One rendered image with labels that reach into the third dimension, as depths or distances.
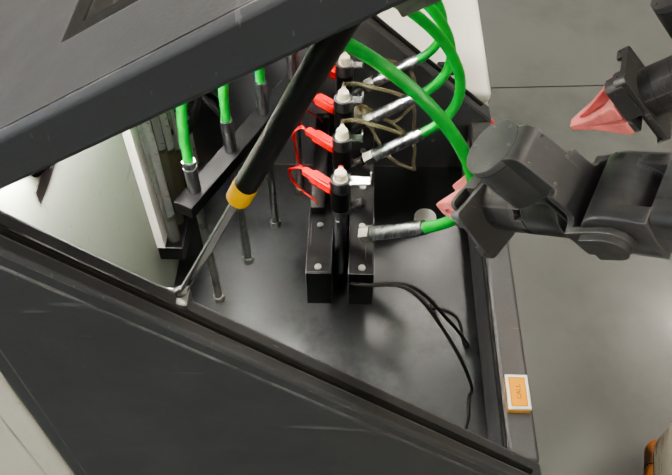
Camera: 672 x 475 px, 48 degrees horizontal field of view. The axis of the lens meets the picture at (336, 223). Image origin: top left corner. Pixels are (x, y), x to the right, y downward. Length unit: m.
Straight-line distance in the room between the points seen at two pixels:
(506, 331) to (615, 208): 0.50
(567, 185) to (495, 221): 0.12
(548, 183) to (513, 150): 0.04
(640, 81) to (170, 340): 0.57
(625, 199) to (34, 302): 0.49
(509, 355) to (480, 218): 0.36
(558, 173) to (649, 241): 0.09
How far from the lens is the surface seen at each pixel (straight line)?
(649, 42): 3.32
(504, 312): 1.13
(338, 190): 1.02
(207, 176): 1.08
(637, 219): 0.63
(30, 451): 0.98
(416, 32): 1.51
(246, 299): 1.27
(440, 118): 0.76
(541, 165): 0.65
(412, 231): 0.89
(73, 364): 0.76
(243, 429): 0.85
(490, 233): 0.78
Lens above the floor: 1.88
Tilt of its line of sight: 51 degrees down
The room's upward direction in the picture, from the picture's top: 1 degrees counter-clockwise
